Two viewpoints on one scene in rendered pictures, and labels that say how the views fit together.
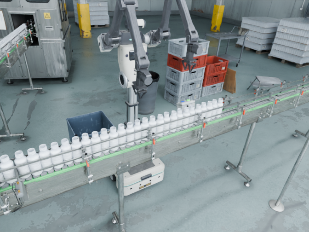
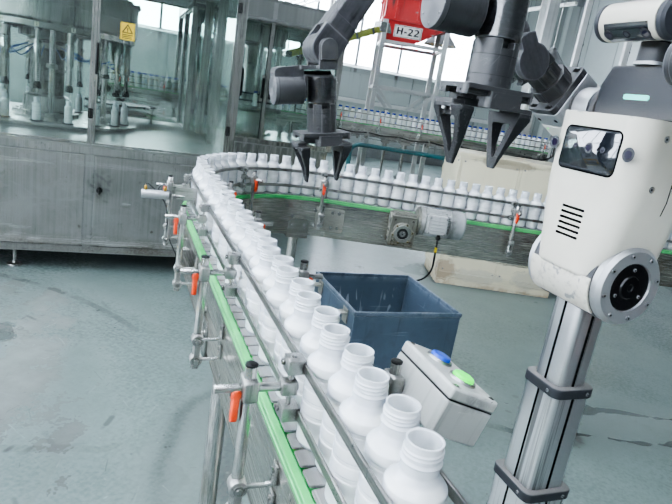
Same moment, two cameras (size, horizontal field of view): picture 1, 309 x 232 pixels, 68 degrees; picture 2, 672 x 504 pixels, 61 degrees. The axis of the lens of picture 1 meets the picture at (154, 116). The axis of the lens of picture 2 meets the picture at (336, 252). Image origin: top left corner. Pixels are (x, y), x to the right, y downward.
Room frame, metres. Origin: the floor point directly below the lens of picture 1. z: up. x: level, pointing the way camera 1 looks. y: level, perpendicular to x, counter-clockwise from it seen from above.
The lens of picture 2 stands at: (1.70, -1.00, 1.44)
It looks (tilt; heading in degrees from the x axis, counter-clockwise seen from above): 15 degrees down; 101
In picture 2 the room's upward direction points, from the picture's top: 9 degrees clockwise
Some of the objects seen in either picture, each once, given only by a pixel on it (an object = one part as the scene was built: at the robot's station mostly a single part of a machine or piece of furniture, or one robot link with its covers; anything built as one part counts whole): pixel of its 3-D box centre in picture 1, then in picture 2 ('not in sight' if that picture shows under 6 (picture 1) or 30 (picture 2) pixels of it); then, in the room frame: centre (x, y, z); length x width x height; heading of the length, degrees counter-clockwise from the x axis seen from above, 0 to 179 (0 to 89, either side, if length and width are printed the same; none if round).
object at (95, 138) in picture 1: (95, 143); (224, 225); (1.14, 0.36, 1.08); 0.06 x 0.06 x 0.17
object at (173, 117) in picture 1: (173, 121); (281, 315); (1.46, -0.14, 1.08); 0.06 x 0.06 x 0.17
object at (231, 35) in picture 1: (224, 48); not in sight; (6.20, -1.72, 0.49); 1.05 x 0.55 x 0.99; 123
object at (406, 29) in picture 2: not in sight; (398, 112); (0.72, 6.94, 1.40); 0.92 x 0.72 x 2.80; 15
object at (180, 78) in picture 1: (185, 72); not in sight; (4.03, -0.51, 0.55); 0.61 x 0.41 x 0.22; 130
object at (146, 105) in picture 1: (145, 93); not in sight; (3.52, 0.18, 0.32); 0.45 x 0.45 x 0.64
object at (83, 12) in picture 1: (84, 20); not in sight; (8.69, 2.70, 0.55); 0.40 x 0.40 x 1.10; 33
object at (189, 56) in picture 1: (189, 55); (490, 71); (1.71, -0.23, 1.51); 0.10 x 0.07 x 0.07; 33
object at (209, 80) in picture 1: (208, 75); not in sight; (4.51, -1.04, 0.33); 0.61 x 0.41 x 0.22; 126
